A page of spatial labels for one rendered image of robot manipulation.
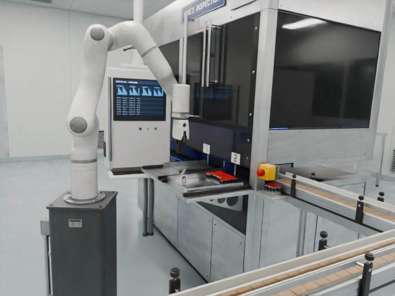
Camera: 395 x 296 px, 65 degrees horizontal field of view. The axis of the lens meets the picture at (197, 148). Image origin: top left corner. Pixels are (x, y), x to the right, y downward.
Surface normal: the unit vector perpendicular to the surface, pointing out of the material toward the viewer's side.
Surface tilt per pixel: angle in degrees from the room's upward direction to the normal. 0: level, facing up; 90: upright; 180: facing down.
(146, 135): 90
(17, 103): 90
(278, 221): 90
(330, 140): 90
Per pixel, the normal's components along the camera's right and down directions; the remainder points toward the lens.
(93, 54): -0.04, 0.70
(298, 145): 0.47, 0.16
